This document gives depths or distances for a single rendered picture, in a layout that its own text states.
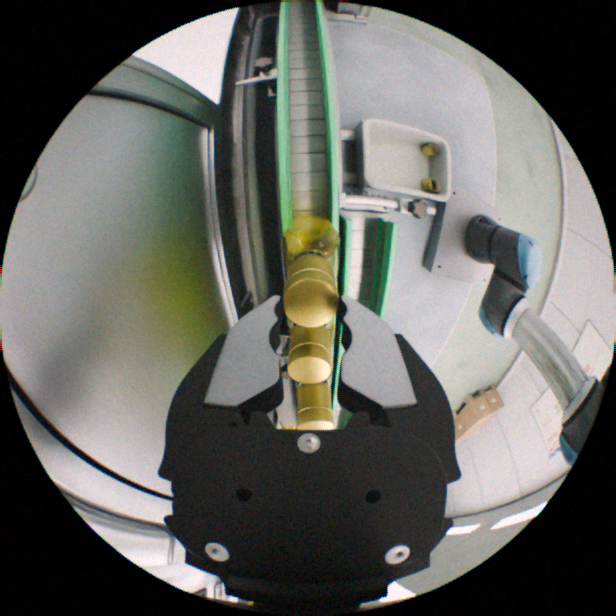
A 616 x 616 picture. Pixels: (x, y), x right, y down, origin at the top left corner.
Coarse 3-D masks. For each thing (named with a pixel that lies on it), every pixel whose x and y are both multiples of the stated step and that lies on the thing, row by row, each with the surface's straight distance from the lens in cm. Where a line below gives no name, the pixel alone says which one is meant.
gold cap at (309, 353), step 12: (300, 336) 16; (312, 336) 16; (324, 336) 17; (300, 348) 15; (312, 348) 15; (324, 348) 16; (288, 360) 16; (300, 360) 15; (312, 360) 15; (324, 360) 15; (288, 372) 16; (300, 372) 16; (312, 372) 16; (324, 372) 16
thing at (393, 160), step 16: (368, 128) 51; (384, 128) 51; (400, 128) 50; (368, 144) 46; (384, 144) 55; (400, 144) 57; (416, 144) 59; (368, 160) 45; (384, 160) 53; (400, 160) 55; (416, 160) 58; (432, 160) 59; (448, 160) 55; (368, 176) 44; (384, 176) 53; (400, 176) 54; (416, 176) 57; (432, 176) 59; (448, 176) 54; (400, 192) 47; (416, 192) 48; (432, 192) 57; (448, 192) 53
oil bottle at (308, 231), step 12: (300, 216) 34; (312, 216) 33; (324, 216) 34; (288, 228) 22; (300, 228) 21; (312, 228) 21; (324, 228) 21; (288, 240) 18; (300, 240) 18; (312, 240) 18; (324, 240) 18; (336, 240) 19; (288, 252) 18; (300, 252) 18; (324, 252) 18; (336, 252) 18; (288, 264) 18; (336, 264) 19; (336, 276) 20
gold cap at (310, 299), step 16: (304, 256) 15; (320, 256) 15; (288, 272) 15; (304, 272) 12; (320, 272) 12; (288, 288) 11; (304, 288) 11; (320, 288) 11; (336, 288) 12; (288, 304) 12; (304, 304) 12; (320, 304) 12; (336, 304) 12; (304, 320) 12; (320, 320) 12
